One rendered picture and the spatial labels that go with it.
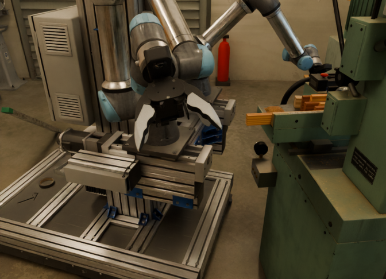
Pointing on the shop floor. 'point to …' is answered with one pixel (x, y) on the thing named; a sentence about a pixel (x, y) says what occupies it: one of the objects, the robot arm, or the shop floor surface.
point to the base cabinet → (309, 238)
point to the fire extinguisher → (223, 64)
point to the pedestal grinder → (11, 78)
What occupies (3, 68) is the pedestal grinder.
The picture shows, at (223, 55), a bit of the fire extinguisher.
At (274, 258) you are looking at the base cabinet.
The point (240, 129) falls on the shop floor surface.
